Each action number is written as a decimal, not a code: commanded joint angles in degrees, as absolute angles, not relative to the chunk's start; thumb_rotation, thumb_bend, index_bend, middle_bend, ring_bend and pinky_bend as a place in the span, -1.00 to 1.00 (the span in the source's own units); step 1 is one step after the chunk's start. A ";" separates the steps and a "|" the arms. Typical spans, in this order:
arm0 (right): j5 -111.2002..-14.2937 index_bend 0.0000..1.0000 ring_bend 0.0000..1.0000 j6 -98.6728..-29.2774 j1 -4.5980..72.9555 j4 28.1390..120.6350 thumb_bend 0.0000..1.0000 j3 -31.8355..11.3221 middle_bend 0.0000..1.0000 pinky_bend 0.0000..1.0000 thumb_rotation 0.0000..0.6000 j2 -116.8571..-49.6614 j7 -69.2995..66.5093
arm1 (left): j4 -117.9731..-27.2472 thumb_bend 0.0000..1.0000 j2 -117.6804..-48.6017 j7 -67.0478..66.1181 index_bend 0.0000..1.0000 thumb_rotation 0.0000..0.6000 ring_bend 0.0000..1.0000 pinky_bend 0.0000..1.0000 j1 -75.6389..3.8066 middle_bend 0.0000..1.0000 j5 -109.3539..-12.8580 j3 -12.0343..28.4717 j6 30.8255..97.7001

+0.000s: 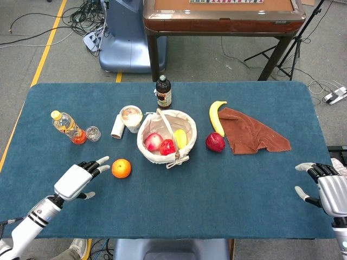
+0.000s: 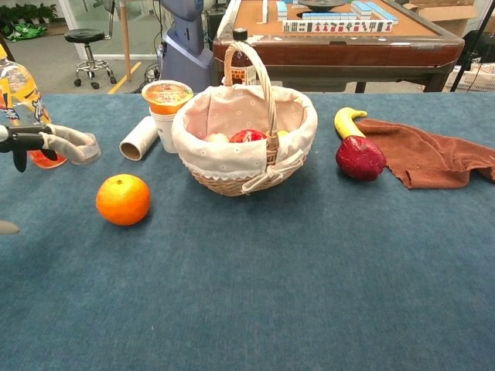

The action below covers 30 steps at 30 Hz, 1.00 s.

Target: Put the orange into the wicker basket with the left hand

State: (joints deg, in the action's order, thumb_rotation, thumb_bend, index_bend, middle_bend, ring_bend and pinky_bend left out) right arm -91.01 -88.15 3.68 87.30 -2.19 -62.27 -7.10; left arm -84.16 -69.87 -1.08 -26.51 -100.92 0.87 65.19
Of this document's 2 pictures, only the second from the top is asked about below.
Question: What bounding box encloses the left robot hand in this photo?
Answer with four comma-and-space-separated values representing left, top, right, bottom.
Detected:
0, 123, 102, 235

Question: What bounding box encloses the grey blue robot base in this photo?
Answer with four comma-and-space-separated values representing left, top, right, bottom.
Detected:
159, 0, 214, 93

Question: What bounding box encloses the wicker basket with cloth liner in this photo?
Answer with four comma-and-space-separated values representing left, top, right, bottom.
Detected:
171, 40, 319, 197

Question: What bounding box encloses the orange soda plastic bottle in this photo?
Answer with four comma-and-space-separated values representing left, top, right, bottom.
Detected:
0, 44, 67, 170

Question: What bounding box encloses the white paper roll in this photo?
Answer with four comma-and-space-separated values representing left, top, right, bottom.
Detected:
119, 115, 159, 162

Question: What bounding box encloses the orange fruit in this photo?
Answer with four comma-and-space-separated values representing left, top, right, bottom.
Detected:
95, 173, 151, 226

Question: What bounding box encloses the black rolling stool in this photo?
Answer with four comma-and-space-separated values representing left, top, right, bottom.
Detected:
63, 0, 118, 90

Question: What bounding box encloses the orange lidded paper cup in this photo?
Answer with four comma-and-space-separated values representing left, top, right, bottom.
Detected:
141, 80, 194, 154

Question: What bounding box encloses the wooden pole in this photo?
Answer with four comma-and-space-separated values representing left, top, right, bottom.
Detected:
119, 0, 133, 82

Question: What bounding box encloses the red apple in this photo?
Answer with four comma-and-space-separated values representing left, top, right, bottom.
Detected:
229, 129, 268, 144

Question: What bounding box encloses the dark sauce bottle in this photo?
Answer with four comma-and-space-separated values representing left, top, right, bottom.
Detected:
230, 27, 258, 87

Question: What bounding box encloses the blue table cloth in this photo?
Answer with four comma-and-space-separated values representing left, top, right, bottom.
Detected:
0, 91, 495, 371

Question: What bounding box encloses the yellow banana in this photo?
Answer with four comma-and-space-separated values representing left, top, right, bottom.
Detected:
334, 107, 368, 140

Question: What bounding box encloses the mahjong table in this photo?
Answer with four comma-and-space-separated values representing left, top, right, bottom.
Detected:
211, 0, 465, 94

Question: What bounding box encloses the row of mahjong tiles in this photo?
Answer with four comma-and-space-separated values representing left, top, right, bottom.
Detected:
282, 19, 394, 34

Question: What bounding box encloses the dark red fruit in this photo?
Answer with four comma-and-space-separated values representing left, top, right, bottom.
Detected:
335, 135, 387, 182

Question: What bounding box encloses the brown towel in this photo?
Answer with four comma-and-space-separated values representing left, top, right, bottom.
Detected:
355, 117, 495, 190

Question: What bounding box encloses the cardboard box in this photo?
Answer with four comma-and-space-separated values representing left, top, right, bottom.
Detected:
402, 0, 479, 38

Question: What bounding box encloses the white plastic crate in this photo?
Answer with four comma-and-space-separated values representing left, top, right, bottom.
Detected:
444, 62, 495, 93

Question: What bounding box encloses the black tripod stand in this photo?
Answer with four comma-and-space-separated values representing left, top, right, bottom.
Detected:
449, 0, 495, 93

